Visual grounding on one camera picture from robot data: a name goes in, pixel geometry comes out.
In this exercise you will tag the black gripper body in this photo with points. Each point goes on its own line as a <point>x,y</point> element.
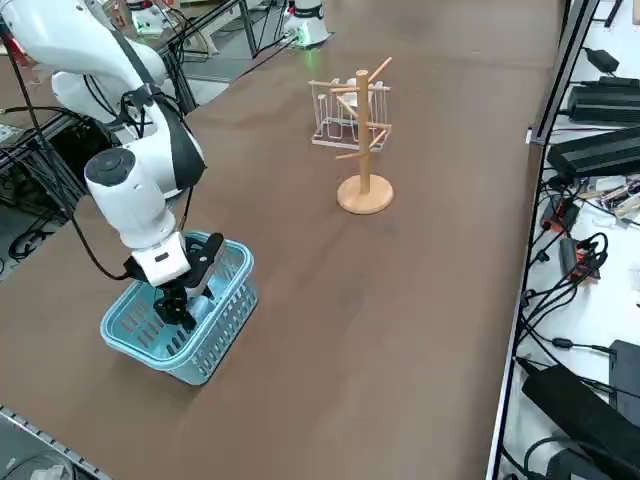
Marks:
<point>207,260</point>

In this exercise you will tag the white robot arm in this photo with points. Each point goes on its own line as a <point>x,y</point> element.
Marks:
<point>130,200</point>
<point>310,20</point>

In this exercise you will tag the light blue plastic basket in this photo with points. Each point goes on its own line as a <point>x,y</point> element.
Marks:
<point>248,262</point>

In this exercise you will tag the wooden cup rack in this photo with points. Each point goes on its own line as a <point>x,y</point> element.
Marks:
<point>365,195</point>

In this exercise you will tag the white cup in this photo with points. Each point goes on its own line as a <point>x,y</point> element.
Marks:
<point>347,100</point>

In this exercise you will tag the orange and black device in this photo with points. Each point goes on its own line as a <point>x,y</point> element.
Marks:
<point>562,212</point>
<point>580,260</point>

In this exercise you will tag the long black box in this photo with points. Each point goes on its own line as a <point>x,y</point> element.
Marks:
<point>565,400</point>

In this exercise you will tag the long black power supply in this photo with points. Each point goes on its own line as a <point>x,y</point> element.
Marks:
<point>595,152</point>

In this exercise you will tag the large black power supply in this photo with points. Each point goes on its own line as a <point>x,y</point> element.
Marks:
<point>605,102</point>

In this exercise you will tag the black case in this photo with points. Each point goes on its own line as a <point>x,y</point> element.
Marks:
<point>627,365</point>

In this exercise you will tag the small black power adapter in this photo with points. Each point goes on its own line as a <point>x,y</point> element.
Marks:
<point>602,60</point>

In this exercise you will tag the ribbed aluminium rail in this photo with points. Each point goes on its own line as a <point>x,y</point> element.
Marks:
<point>50,437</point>

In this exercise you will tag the black equipment frame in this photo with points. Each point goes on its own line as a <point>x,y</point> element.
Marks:
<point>55,165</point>

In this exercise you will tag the aluminium frame post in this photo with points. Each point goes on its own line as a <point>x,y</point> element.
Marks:
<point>570,60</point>

